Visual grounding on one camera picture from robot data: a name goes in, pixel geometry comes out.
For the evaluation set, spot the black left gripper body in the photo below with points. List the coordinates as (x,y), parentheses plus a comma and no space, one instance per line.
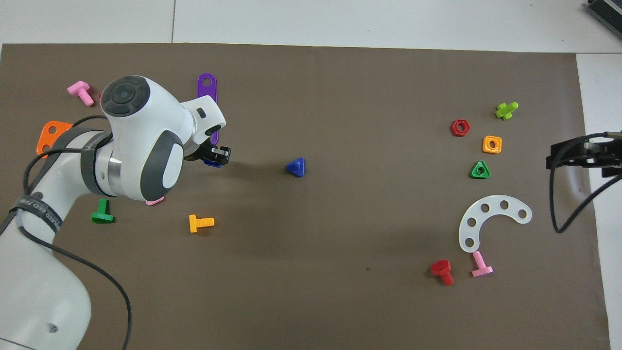
(201,147)

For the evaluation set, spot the brown table mat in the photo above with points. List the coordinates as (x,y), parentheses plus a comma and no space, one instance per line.
(340,218)

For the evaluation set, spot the orange heart-shaped plate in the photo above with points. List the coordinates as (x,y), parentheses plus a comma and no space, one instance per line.
(43,138)

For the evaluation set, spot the white curved perforated strip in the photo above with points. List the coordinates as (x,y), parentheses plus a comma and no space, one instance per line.
(494,201)

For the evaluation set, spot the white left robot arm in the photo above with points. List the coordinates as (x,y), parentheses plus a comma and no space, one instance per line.
(141,131)

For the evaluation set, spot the grey ribbed device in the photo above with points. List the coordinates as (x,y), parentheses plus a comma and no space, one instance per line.
(607,14)

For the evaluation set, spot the orange toy screw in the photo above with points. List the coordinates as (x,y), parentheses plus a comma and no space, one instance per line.
(199,222)

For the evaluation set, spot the orange square toy nut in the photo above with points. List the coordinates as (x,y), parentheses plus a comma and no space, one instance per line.
(486,149)

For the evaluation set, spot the lime cross toy screw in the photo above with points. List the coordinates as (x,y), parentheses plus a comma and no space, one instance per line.
(505,111)

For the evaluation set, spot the pink toy screw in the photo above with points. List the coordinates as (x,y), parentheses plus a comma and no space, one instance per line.
(481,266)
(80,91)

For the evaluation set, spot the blue triangle toy screw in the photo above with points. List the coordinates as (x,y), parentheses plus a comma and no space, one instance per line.
(296,166)

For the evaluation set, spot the red toy screw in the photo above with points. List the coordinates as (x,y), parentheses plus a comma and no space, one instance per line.
(442,270)

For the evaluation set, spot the purple four-hole strip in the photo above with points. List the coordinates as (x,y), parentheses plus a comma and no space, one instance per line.
(206,91)

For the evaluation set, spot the green toy screw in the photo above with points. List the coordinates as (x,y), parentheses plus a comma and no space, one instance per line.
(102,214)

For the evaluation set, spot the pink square toy nut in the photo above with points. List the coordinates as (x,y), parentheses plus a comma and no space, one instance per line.
(155,201)

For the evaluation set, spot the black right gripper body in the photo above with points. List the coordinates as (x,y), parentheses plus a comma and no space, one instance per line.
(612,158)

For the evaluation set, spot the green triangle toy nut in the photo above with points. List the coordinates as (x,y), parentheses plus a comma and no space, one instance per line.
(474,175)

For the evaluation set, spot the blue square toy nut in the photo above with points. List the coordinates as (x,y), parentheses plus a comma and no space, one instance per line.
(214,165)

